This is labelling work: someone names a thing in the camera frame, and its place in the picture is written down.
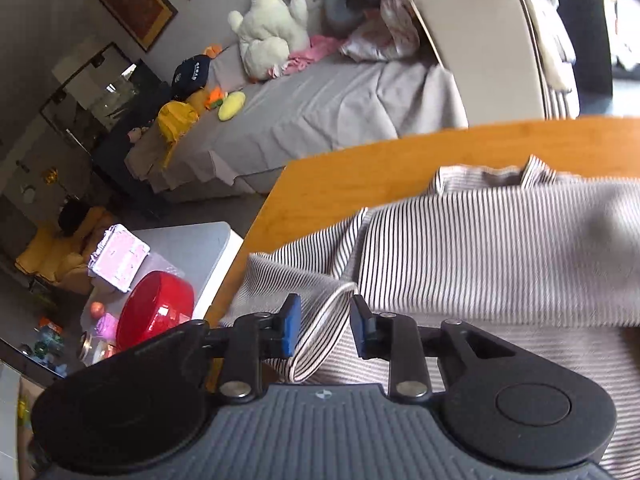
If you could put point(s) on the white plush duck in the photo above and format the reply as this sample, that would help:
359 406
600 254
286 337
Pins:
267 25

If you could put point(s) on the striped shirt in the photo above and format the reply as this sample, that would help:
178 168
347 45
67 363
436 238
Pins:
500 240

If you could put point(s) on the white side table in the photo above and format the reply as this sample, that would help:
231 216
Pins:
200 255

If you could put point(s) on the dark blue cap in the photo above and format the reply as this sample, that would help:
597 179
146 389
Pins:
192 75

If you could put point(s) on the orange fruit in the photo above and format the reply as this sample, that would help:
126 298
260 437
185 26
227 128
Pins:
97 309

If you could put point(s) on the pink floral cloth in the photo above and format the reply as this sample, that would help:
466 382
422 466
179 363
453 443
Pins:
387 25

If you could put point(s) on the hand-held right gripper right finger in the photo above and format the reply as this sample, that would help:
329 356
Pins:
361 327

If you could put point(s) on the pink small garment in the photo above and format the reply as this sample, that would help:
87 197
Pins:
305 55

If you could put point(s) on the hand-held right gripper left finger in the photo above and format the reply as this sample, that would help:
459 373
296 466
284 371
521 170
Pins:
291 321

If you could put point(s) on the beige armchair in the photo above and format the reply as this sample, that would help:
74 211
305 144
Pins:
485 40

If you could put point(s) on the wooden table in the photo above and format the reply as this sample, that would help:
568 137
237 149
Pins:
400 157

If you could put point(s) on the yellow chair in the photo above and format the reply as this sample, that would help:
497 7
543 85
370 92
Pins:
62 255

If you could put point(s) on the red round bowl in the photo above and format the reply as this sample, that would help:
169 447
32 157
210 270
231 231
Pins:
155 310

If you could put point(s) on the yellow plush toy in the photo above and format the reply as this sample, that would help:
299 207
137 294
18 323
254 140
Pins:
231 105

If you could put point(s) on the grey sofa bed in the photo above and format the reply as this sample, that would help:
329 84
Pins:
320 110

